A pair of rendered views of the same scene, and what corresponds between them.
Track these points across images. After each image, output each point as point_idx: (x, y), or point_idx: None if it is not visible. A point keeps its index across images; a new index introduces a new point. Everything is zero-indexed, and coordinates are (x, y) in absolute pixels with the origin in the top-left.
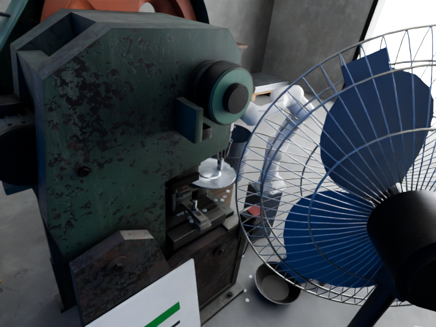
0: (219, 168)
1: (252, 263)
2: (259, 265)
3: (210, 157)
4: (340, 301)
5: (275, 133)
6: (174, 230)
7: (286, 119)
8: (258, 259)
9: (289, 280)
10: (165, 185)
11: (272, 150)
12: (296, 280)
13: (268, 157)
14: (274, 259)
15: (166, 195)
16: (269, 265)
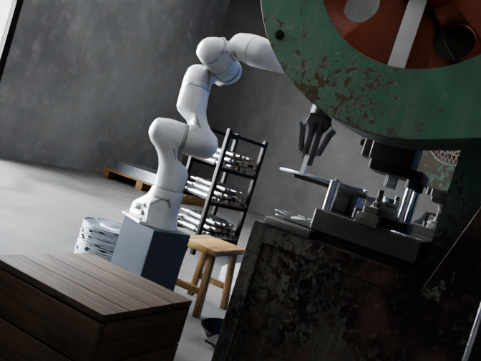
0: (305, 173)
1: (204, 357)
2: (203, 352)
3: (8, 256)
4: (450, 165)
5: (163, 118)
6: (421, 236)
7: (202, 87)
8: (192, 350)
9: (214, 332)
10: (425, 186)
11: (216, 140)
12: (217, 322)
13: (178, 162)
14: (180, 337)
15: (396, 218)
16: (208, 335)
